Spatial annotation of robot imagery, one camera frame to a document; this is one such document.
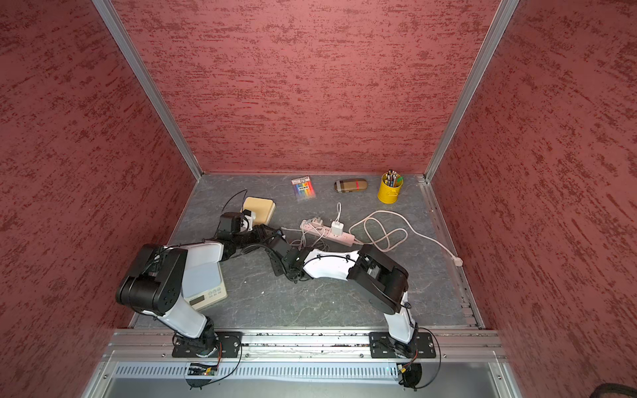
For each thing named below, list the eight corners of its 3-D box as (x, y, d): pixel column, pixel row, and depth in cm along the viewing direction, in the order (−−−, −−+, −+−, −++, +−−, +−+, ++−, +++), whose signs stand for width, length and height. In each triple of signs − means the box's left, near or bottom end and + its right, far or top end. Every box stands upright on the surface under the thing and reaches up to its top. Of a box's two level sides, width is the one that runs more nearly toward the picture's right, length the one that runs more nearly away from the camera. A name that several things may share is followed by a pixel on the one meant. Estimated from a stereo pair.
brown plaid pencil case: (335, 193, 116) (335, 188, 113) (334, 185, 119) (334, 179, 116) (367, 191, 117) (368, 186, 114) (365, 183, 120) (366, 178, 117)
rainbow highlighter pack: (297, 201, 114) (297, 198, 112) (291, 182, 121) (290, 179, 120) (316, 196, 115) (316, 193, 114) (309, 178, 123) (309, 175, 122)
